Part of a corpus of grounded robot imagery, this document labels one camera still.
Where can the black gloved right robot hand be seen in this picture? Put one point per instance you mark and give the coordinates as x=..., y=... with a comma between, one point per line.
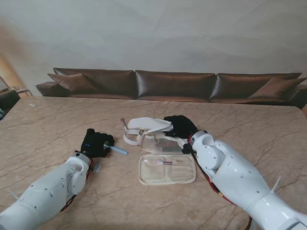
x=182, y=125

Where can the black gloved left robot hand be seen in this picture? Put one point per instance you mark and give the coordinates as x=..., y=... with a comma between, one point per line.
x=94, y=145

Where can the white zip tie loop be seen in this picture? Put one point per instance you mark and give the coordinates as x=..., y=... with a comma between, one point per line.
x=156, y=140

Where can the cream white cosmetics bag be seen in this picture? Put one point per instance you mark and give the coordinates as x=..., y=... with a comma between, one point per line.
x=165, y=176

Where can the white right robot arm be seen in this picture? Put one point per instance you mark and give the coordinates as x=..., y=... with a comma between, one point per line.
x=235, y=177

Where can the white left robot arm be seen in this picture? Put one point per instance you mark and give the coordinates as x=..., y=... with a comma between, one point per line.
x=48, y=191

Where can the large white paper shard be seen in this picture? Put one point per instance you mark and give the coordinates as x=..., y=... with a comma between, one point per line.
x=97, y=168

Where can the brown leather sofa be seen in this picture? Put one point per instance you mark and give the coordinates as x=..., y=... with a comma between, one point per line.
x=175, y=83

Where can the brown sofa cushion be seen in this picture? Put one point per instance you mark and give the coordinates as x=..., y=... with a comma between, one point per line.
x=72, y=82
x=278, y=87

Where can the small wooden side table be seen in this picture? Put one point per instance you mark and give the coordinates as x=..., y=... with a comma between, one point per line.
x=24, y=91

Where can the dark armchair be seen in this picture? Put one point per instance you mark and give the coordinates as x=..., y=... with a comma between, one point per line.
x=8, y=98

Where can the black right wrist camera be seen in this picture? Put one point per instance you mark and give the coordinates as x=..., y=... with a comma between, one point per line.
x=185, y=149

